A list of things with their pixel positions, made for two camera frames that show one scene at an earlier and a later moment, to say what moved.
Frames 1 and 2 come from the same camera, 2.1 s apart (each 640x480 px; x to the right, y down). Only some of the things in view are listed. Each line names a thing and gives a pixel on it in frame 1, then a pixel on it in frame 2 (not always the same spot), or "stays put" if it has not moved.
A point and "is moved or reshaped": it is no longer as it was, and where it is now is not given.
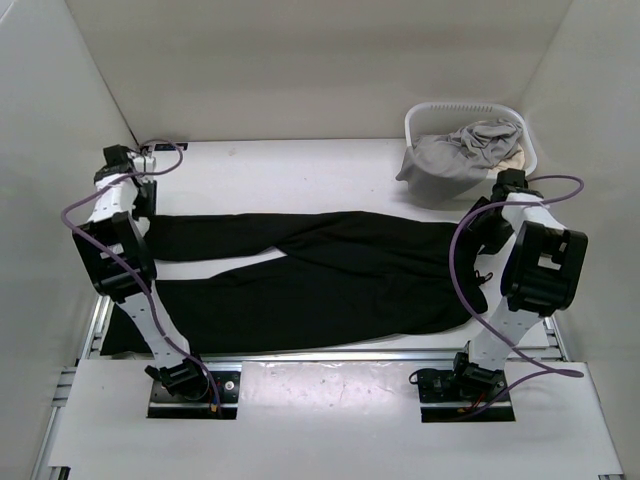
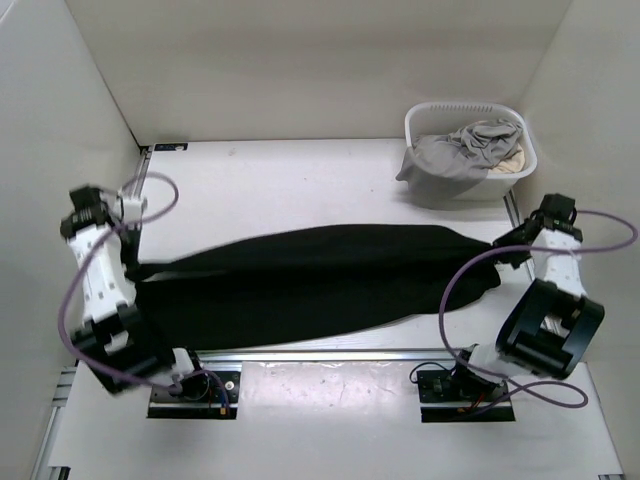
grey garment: (449, 165) stays put
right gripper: (491, 240) to (511, 258)
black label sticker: (164, 147) stays put
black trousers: (340, 277) is moved or reshaped
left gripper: (148, 209) to (130, 262)
